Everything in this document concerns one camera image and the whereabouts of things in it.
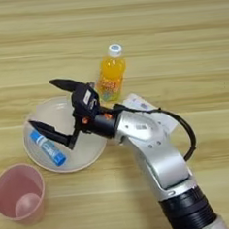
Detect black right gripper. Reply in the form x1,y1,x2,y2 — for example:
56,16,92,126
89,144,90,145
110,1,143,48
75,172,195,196
24,74,122,154

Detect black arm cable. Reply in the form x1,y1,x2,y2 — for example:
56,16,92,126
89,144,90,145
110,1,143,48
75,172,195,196
114,97,199,168

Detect blue glue stick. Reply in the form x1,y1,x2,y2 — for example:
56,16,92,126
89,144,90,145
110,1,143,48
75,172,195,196
29,127,68,169

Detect pink plastic cup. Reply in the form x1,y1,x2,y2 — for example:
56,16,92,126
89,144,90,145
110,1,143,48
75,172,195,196
0,161,49,228

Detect orange juice bottle white cap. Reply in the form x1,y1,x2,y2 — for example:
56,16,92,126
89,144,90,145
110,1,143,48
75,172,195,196
92,43,130,103

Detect white flat remote-like device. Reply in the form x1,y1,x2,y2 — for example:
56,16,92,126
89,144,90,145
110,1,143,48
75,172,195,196
120,89,180,137

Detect beige round plate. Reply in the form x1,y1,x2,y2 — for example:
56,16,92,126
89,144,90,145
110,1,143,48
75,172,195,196
20,93,110,177

